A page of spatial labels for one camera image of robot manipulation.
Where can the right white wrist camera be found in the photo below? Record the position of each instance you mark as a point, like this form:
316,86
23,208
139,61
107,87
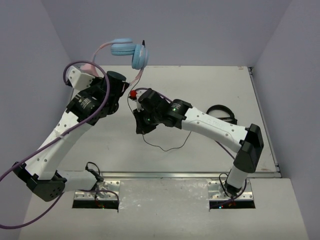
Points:
134,95

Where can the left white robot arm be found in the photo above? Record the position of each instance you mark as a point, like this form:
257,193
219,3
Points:
92,102

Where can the metal base plate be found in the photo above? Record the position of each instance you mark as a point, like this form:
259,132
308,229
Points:
108,190
216,192

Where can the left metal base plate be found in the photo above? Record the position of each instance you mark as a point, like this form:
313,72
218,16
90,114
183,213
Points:
108,190

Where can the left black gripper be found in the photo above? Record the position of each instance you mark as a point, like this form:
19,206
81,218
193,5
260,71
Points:
124,86

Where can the metal table rail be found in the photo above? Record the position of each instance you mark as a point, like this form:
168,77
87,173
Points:
181,174

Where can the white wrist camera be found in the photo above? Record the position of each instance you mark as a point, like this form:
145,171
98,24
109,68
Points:
78,79
134,95

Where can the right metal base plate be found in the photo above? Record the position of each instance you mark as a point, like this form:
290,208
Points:
216,192

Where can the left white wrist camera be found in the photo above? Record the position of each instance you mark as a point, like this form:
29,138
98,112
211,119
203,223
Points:
78,79

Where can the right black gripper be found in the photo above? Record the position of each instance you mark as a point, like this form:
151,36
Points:
142,127

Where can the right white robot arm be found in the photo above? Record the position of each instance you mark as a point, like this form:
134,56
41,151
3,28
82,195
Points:
246,142

